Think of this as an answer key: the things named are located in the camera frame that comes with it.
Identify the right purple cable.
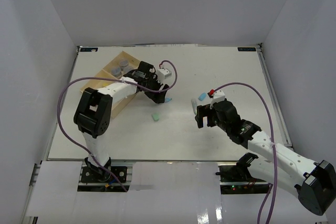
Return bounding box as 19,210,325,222
209,82,278,224

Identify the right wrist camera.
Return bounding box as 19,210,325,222
208,90,226,106

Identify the green highlighter cap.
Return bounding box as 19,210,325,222
151,113,160,122

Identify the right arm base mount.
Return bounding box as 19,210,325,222
216,165,270,195

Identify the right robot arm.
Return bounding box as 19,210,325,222
195,100,335,216

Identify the green highlighter pen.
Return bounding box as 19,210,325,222
191,98,198,115

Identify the blue highlighter cap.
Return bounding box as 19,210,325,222
198,92,207,101

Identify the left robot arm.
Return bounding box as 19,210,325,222
73,61,172,182

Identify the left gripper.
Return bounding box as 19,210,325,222
144,73,169,104

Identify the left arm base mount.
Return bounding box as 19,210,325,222
78,164,132,186

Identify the beige three-compartment tray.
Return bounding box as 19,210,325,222
80,51,140,119

